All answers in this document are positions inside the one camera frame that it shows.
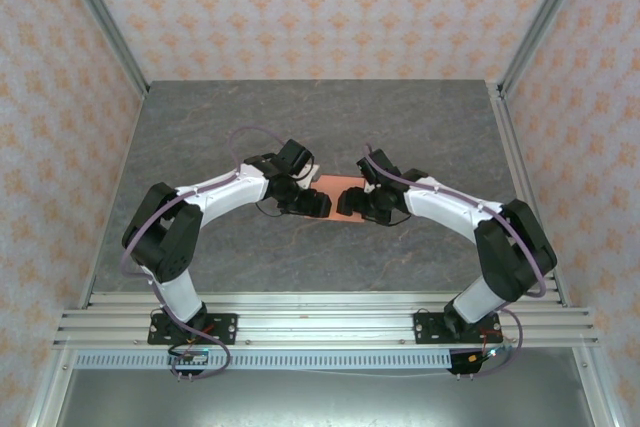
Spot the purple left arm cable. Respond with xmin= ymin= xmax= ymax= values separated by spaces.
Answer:
xmin=122 ymin=125 xmax=292 ymax=382

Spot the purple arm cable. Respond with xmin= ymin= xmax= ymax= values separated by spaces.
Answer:
xmin=362 ymin=142 xmax=549 ymax=381
xmin=122 ymin=125 xmax=292 ymax=382

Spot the wide aluminium table side rail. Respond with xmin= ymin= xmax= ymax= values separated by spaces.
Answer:
xmin=487 ymin=81 xmax=571 ymax=308

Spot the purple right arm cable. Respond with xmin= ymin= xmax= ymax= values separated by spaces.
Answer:
xmin=362 ymin=142 xmax=549 ymax=381

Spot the aluminium mounting rail beam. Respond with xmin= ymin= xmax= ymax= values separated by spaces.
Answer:
xmin=52 ymin=291 xmax=601 ymax=348

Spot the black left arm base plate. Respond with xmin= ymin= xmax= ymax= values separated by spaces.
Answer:
xmin=147 ymin=313 xmax=239 ymax=346

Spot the slotted grey cable duct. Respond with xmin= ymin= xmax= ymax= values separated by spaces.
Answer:
xmin=74 ymin=350 xmax=454 ymax=371

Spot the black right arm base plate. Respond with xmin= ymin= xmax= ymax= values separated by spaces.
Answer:
xmin=413 ymin=311 xmax=503 ymax=346

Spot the orange paper box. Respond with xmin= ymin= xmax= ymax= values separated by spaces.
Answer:
xmin=305 ymin=174 xmax=371 ymax=223

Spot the aluminium frame post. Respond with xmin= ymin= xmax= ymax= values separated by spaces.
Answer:
xmin=52 ymin=0 xmax=151 ymax=98
xmin=497 ymin=0 xmax=599 ymax=98

